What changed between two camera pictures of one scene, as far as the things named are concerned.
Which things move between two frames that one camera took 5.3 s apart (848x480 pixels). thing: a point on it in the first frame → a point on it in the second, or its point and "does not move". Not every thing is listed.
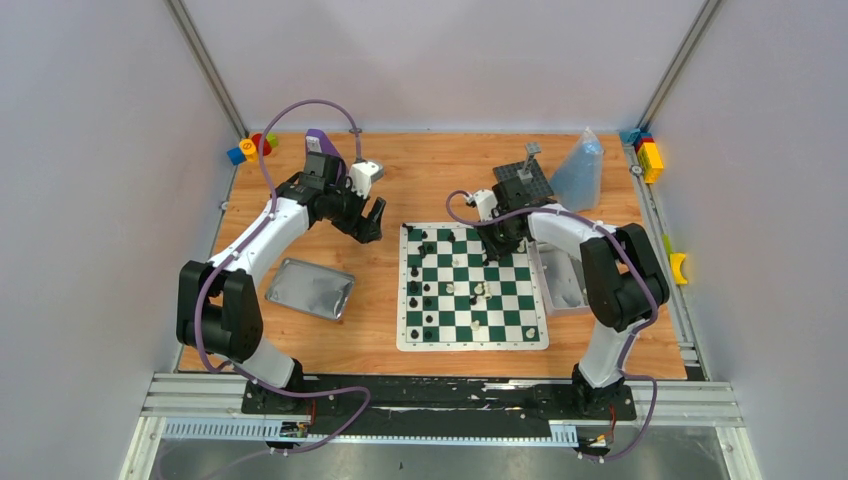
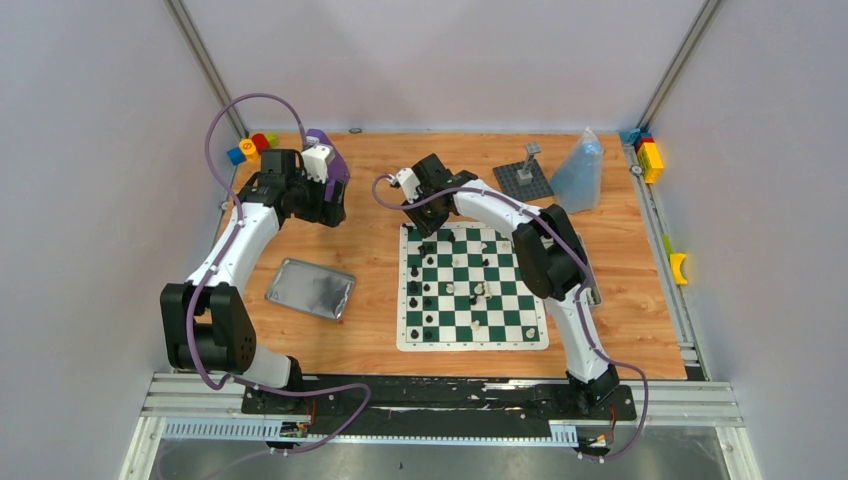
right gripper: [495, 251] → [426, 227]
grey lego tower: [532, 149] does not move
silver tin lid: [311, 288] does not move
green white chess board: [450, 298] does not move
